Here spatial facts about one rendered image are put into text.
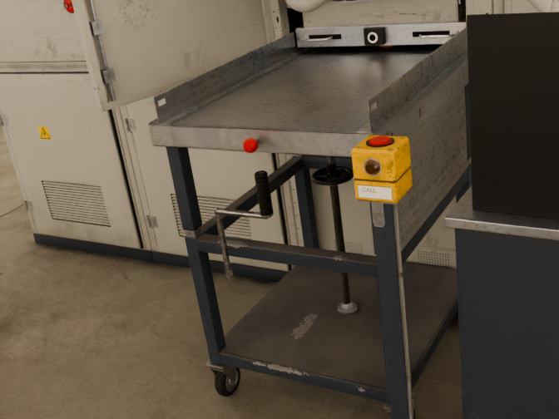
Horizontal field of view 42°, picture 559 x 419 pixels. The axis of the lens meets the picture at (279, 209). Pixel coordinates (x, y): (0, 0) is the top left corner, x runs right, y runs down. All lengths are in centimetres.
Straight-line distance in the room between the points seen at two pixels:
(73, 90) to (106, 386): 117
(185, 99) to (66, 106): 118
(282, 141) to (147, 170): 128
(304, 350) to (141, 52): 94
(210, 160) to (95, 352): 77
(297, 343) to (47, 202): 160
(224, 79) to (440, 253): 90
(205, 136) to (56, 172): 154
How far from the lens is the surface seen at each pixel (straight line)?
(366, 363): 196
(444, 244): 236
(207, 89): 196
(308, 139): 158
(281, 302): 226
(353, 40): 227
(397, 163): 126
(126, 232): 306
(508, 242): 134
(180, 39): 219
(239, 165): 256
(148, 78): 215
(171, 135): 179
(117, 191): 299
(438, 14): 218
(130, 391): 233
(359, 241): 247
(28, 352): 269
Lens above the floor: 132
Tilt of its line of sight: 23 degrees down
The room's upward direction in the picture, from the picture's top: 8 degrees counter-clockwise
